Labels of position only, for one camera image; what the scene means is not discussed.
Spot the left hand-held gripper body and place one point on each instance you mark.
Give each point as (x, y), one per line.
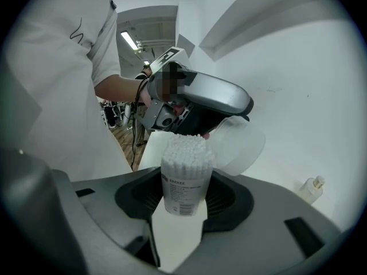
(169, 56)

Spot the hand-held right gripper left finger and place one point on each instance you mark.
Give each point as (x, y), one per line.
(97, 211)

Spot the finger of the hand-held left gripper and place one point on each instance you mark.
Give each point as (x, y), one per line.
(200, 119)
(218, 93)

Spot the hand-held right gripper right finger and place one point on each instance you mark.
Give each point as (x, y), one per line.
(258, 239)

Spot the clear plastic lid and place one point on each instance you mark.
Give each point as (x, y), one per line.
(241, 145)

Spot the clear tub of cotton swabs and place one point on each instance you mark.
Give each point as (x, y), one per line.
(186, 168)

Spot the person's left forearm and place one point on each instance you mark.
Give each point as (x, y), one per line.
(120, 89)

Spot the ceiling light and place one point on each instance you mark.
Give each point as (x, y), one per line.
(129, 40)

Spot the person's white shirt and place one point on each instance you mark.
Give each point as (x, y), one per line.
(63, 96)

